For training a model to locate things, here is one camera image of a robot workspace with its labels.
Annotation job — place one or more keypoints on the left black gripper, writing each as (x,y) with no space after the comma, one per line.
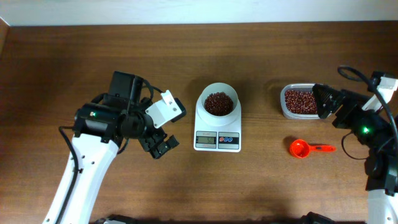
(145,104)

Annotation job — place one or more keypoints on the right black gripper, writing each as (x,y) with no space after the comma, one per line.
(349,104)

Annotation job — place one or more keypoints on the orange measuring scoop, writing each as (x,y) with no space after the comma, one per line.
(301,149)

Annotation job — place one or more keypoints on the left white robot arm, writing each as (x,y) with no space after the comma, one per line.
(102,130)

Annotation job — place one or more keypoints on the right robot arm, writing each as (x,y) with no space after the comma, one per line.
(380,167)

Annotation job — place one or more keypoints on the white digital kitchen scale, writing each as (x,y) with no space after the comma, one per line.
(217,134)

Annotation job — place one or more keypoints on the clear plastic container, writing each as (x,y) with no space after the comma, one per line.
(306,87)

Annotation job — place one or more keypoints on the red beans in bowl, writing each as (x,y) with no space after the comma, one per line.
(218,104)

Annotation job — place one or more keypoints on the white round bowl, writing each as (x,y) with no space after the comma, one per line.
(219,87)

